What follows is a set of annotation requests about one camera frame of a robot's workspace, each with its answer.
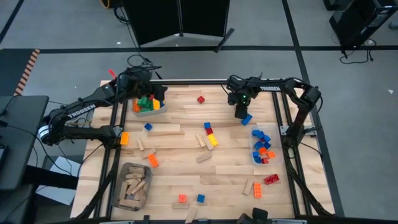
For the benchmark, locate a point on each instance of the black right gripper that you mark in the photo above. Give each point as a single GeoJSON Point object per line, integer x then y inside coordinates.
{"type": "Point", "coordinates": [242, 88]}

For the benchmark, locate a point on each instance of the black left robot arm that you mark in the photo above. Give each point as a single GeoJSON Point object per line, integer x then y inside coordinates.
{"type": "Point", "coordinates": [81, 110]}

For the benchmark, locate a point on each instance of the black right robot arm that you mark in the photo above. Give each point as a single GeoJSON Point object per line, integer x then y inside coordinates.
{"type": "Point", "coordinates": [298, 93]}

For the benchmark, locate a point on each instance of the orange long brick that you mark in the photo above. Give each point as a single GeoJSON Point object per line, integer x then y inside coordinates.
{"type": "Point", "coordinates": [257, 190]}
{"type": "Point", "coordinates": [136, 107]}
{"type": "Point", "coordinates": [153, 160]}

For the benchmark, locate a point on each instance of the red square brick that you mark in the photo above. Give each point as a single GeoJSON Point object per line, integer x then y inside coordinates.
{"type": "Point", "coordinates": [265, 160]}
{"type": "Point", "coordinates": [201, 99]}
{"type": "Point", "coordinates": [210, 131]}

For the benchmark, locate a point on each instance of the black side desk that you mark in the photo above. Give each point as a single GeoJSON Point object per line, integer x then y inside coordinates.
{"type": "Point", "coordinates": [18, 140]}

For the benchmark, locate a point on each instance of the red tag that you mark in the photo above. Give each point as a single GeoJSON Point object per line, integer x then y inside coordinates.
{"type": "Point", "coordinates": [112, 73]}

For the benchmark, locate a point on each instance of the dark smoked plastic bin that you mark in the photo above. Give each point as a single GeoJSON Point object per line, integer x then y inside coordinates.
{"type": "Point", "coordinates": [115, 186]}

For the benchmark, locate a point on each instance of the black folding screen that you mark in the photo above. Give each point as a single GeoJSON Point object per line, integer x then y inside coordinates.
{"type": "Point", "coordinates": [155, 18]}

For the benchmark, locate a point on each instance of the black equipment rack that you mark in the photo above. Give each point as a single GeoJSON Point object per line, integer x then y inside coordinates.
{"type": "Point", "coordinates": [357, 18]}

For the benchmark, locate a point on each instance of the yellow long brick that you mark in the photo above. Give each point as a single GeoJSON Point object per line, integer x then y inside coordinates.
{"type": "Point", "coordinates": [156, 104]}
{"type": "Point", "coordinates": [213, 140]}

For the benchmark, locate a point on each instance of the white plastic bin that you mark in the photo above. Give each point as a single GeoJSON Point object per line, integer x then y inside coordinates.
{"type": "Point", "coordinates": [149, 113]}

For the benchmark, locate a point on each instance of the clear plastic bin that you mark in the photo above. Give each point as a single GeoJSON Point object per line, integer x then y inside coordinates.
{"type": "Point", "coordinates": [278, 133]}

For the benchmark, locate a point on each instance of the blue long brick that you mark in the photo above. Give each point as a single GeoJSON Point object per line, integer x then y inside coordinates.
{"type": "Point", "coordinates": [162, 104]}
{"type": "Point", "coordinates": [247, 120]}

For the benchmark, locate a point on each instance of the orange black hazard strip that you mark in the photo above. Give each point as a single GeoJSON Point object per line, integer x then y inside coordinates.
{"type": "Point", "coordinates": [28, 70]}

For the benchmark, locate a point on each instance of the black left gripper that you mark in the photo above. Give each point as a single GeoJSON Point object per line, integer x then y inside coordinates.
{"type": "Point", "coordinates": [138, 82]}

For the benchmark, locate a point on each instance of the black aluminium table frame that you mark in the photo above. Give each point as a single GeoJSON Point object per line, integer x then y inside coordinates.
{"type": "Point", "coordinates": [199, 82]}

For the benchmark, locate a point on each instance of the orange square brick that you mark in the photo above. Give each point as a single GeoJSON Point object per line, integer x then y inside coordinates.
{"type": "Point", "coordinates": [263, 151]}
{"type": "Point", "coordinates": [271, 154]}
{"type": "Point", "coordinates": [182, 198]}

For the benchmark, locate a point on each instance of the amber long brick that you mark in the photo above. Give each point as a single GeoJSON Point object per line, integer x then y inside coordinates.
{"type": "Point", "coordinates": [124, 138]}

